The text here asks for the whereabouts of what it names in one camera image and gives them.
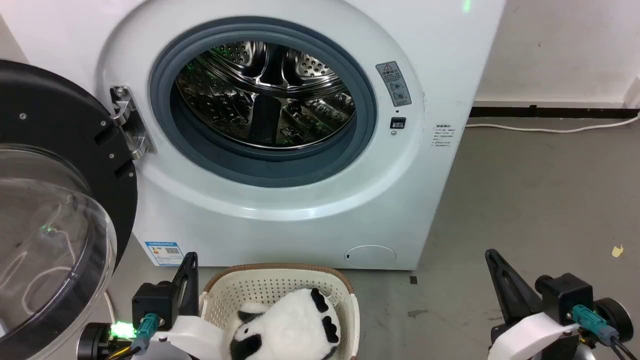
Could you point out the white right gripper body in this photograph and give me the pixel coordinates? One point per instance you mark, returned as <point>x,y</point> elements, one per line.
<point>530,335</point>

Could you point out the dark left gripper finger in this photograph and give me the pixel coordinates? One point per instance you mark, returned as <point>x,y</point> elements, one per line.
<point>187,287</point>

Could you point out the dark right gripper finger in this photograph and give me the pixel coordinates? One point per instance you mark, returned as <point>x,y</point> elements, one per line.
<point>512,292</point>

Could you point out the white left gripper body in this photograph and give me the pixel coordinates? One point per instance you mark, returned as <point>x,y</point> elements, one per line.
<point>200,332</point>

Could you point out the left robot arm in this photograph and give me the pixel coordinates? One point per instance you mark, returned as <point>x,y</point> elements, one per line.
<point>97,342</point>

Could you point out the white front-load washing machine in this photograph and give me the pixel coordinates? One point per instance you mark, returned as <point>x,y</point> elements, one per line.
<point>300,220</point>

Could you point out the blue energy label sticker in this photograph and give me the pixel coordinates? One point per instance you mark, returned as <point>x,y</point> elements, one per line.
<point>164,253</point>

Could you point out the cream perforated laundry basket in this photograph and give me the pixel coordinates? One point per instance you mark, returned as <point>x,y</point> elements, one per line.
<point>260,287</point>

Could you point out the black and white panda plush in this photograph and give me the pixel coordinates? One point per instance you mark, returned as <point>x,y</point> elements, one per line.
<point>292,320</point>

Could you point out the yellow paper scrap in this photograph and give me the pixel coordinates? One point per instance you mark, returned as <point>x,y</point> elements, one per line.
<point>618,251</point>

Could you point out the grey rubber door gasket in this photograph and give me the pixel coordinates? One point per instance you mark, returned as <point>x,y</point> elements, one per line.
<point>260,169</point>

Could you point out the round drain filter cover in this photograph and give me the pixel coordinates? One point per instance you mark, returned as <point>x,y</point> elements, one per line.
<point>370,255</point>

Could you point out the small printed text label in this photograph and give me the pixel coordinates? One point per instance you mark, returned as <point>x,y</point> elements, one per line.
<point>444,136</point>

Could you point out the metal door hinge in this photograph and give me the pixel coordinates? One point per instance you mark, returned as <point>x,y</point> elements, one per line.
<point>129,122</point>

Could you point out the black baseboard strip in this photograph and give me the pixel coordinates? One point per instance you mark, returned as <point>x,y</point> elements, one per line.
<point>550,112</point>

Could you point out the black door latch socket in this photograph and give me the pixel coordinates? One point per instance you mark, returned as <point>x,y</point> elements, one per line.
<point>398,123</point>

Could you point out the stainless steel washer drum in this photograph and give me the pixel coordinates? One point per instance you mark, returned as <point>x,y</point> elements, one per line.
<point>260,95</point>

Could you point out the black round glass washer door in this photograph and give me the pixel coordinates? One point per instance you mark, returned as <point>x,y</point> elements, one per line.
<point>50,115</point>

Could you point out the grey warning sticker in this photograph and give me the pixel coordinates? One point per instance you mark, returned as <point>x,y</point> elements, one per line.
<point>394,83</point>

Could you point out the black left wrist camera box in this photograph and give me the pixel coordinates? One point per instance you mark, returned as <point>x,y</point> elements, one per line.
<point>155,302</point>

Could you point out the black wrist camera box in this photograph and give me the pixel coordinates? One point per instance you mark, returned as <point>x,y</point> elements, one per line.
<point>567,295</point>
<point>155,302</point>

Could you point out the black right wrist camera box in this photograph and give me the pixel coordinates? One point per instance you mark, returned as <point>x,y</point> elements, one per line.
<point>567,295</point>

